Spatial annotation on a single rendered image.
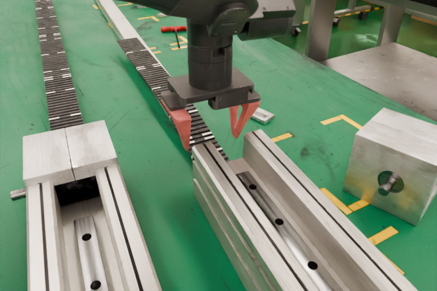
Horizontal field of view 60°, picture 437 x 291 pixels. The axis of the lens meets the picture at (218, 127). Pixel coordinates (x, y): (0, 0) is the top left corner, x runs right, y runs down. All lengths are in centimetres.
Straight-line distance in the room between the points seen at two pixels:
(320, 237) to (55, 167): 29
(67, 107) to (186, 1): 39
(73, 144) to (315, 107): 45
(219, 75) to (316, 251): 23
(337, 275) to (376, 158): 17
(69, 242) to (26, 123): 36
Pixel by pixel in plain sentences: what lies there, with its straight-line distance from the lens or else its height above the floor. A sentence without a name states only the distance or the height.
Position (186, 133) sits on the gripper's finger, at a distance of 51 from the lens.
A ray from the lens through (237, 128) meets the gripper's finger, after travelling 56.
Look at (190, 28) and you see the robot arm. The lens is 47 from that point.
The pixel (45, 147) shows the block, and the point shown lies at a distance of 50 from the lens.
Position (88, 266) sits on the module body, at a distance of 40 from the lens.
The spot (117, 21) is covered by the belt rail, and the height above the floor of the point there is 81.
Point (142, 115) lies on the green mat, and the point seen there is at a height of 78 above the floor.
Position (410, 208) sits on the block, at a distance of 54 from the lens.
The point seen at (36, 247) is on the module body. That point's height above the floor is 86.
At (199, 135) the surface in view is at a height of 80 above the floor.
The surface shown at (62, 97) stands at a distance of 75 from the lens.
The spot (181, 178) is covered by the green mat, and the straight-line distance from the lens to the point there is 56.
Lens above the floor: 114
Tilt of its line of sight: 33 degrees down
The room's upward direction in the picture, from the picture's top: straight up
